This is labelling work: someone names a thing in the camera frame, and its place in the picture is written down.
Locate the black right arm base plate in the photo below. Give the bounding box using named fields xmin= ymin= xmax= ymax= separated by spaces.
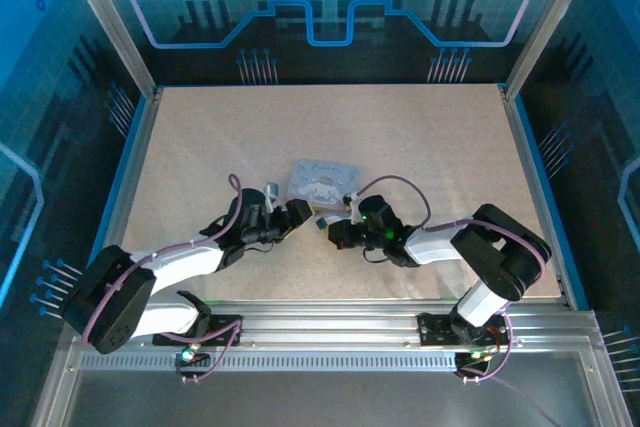
xmin=416 ymin=309 xmax=511 ymax=348

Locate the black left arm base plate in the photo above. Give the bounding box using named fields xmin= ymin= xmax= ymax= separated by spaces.
xmin=151 ymin=313 xmax=244 ymax=348

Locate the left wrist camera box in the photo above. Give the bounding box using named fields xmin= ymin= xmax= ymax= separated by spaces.
xmin=263 ymin=181 xmax=280 ymax=214

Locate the aluminium table side rail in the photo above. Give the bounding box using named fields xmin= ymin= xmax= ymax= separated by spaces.
xmin=82 ymin=89 xmax=162 ymax=311
xmin=498 ymin=84 xmax=576 ymax=309

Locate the cartoon print tin box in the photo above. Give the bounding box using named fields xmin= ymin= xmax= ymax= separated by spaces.
xmin=286 ymin=158 xmax=366 ymax=214

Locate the aluminium frame post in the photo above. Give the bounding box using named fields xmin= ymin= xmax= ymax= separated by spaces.
xmin=502 ymin=0 xmax=604 ymax=99
xmin=55 ymin=0 xmax=160 ymax=99

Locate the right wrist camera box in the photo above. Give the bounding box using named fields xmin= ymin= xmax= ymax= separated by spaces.
xmin=343 ymin=190 xmax=364 ymax=221

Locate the slotted grey cable duct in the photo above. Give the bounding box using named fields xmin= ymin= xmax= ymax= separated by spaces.
xmin=78 ymin=353 xmax=459 ymax=371

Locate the lit cable connector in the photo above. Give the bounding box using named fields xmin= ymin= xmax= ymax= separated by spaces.
xmin=175 ymin=344 xmax=211 ymax=369
xmin=455 ymin=349 xmax=501 ymax=373

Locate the aluminium mounting rail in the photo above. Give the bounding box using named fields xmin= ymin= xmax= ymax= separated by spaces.
xmin=63 ymin=298 xmax=602 ymax=351

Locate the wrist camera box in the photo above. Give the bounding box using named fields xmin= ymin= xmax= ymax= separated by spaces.
xmin=343 ymin=190 xmax=364 ymax=221
xmin=263 ymin=181 xmax=280 ymax=214

